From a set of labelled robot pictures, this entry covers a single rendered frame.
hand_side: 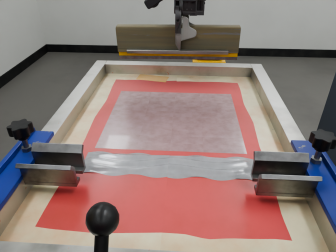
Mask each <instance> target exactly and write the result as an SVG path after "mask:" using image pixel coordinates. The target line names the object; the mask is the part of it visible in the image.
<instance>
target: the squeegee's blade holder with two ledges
mask: <svg viewBox="0 0 336 252"><path fill-rule="evenodd" d="M126 51H127V54H193V55H228V54H229V51H228V50H216V49H181V50H178V49H127V50H126Z"/></svg>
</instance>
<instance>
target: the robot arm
mask: <svg viewBox="0 0 336 252"><path fill-rule="evenodd" d="M161 1H163V0H145V1H144V4H145V6H146V7H147V8H148V9H151V8H155V7H157V6H158V5H159V3H160V2H161ZM205 1H206V0H174V14H175V45H176V46H177V48H178V50H181V41H184V40H188V39H191V38H194V37H195V36H196V35H197V31H196V30H195V29H193V28H191V27H190V26H189V25H194V24H193V23H191V22H190V21H189V16H204V11H205ZM182 16H183V17H182Z"/></svg>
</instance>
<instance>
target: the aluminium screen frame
mask: <svg viewBox="0 0 336 252"><path fill-rule="evenodd" d="M105 74H137V75H178V76H218V77H251V79H252V81H253V84H254V86H255V88H256V90H257V93H258V95H259V97H260V99H261V101H262V104H263V106H264V108H265V110H266V112H267V115H268V117H269V119H270V121H271V124H272V126H273V128H274V130H275V132H276V135H277V137H278V139H279V141H280V144H281V146H282V148H283V150H284V152H289V153H295V151H294V149H293V147H292V145H291V140H299V141H306V139H305V138H304V136H303V134H302V133H301V131H300V129H299V128H298V126H297V124H296V122H295V121H294V119H293V117H292V116H291V114H290V112H289V110H288V109H287V107H286V105H285V104H284V102H283V100H282V99H281V97H280V95H279V93H278V92H277V90H276V88H275V87H274V85H273V83H272V81H271V80H270V78H269V76H268V75H267V73H266V71H265V70H264V68H263V66H262V64H250V63H207V62H162V61H117V60H108V61H107V60H97V61H96V62H95V63H94V65H93V66H92V67H91V68H90V70H89V71H88V72H87V73H86V75H85V76H84V77H83V79H82V80H81V81H80V82H79V84H78V85H77V86H76V87H75V89H74V90H73V91H72V92H71V94H70V95H69V96H68V97H67V99H66V100H65V101H64V102H63V104H62V105H61V106H60V107H59V109H58V110H57V111H56V112H55V114H54V115H53V116H52V118H51V119H50V120H49V121H48V123H47V124H46V125H45V126H44V128H43V129H42V130H41V131H50V132H54V136H53V137H52V139H51V140H50V141H49V143H56V144H60V143H61V142H62V141H63V139H64V137H65V136H66V134H67V133H68V131H69V130H70V128H71V127H72V125H73V124H74V122H75V120H76V119H77V117H78V116H79V114H80V113H81V111H82V110H83V108H84V107H85V105H86V103H87V102H88V100H89V99H90V97H91V96H92V94H93V93H94V91H95V90H96V88H97V86H98V85H99V83H100V82H101V80H102V79H103V77H104V76H105ZM32 187H33V185H30V184H25V182H24V180H23V179H22V181H21V182H20V184H19V185H18V187H17V188H16V189H15V191H14V192H13V194H12V195H11V196H10V198H9V199H8V201H7V202H6V203H5V205H4V206H3V208H2V209H1V210H0V236H1V235H2V233H3V232H4V230H5V229H6V227H7V225H8V224H9V222H10V221H11V219H12V218H13V216H14V215H15V213H16V212H17V210H18V208H19V207H20V205H21V204H22V202H23V201H24V199H25V198H26V196H27V195H28V193H29V191H30V190H31V188H32ZM305 199H306V201H307V203H308V206H309V208H310V210H311V212H312V214H313V217H314V219H315V221H316V223H317V226H318V228H319V230H320V232H321V234H322V237H323V239H324V241H325V243H326V246H327V248H328V250H329V252H336V233H335V231H334V229H333V227H332V225H331V223H330V221H329V219H328V217H327V215H326V213H325V211H324V209H323V207H322V205H321V203H320V201H319V199H318V197H317V195H316V193H314V195H313V198H309V197H305ZM0 252H94V246H83V245H66V244H48V243H31V242H14V241H0ZM108 252H187V251H169V250H152V249H135V248H118V247H108Z"/></svg>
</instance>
